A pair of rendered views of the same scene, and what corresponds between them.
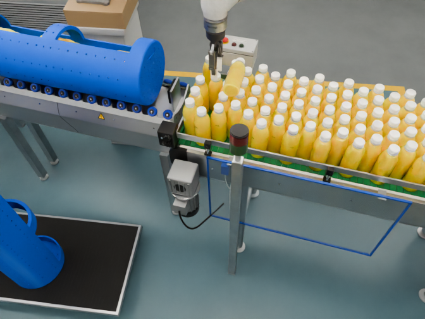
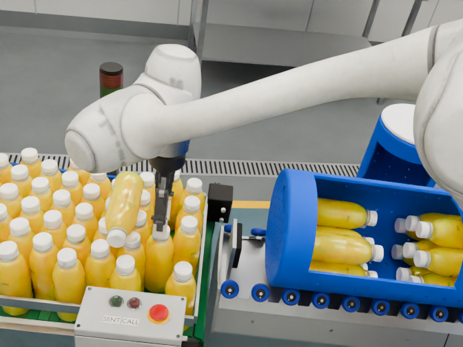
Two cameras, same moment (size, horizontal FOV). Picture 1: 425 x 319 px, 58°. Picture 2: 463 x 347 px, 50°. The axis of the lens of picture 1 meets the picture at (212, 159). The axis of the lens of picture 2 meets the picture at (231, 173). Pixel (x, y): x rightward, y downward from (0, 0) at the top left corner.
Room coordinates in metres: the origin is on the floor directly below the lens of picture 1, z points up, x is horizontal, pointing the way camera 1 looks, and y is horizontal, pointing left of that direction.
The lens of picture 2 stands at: (2.06, -0.22, 1.93)
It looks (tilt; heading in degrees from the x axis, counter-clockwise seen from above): 39 degrees down; 157
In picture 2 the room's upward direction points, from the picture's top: 11 degrees clockwise
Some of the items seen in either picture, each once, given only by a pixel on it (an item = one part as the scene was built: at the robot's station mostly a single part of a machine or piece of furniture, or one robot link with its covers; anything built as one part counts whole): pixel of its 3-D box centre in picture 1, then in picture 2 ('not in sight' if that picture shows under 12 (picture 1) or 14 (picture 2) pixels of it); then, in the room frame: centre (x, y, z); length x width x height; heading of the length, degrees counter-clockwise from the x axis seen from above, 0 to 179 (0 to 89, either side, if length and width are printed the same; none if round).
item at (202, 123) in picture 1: (202, 127); (169, 200); (1.07, 0.04, 0.99); 0.07 x 0.07 x 0.19
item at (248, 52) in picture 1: (234, 51); (131, 326); (1.49, -0.12, 1.05); 0.20 x 0.10 x 0.10; 72
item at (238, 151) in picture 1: (238, 144); (111, 91); (0.82, -0.09, 1.18); 0.06 x 0.06 x 0.05
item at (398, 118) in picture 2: not in sight; (419, 124); (0.84, 0.99, 1.03); 0.28 x 0.28 x 0.01
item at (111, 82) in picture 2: (239, 135); (111, 76); (0.82, -0.09, 1.23); 0.06 x 0.06 x 0.04
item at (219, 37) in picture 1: (215, 37); (166, 164); (1.27, -0.03, 1.28); 0.08 x 0.07 x 0.09; 162
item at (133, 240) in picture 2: not in sight; (131, 238); (1.29, -0.10, 1.09); 0.04 x 0.04 x 0.02
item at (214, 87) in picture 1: (216, 93); (158, 259); (1.28, -0.03, 0.99); 0.07 x 0.07 x 0.19
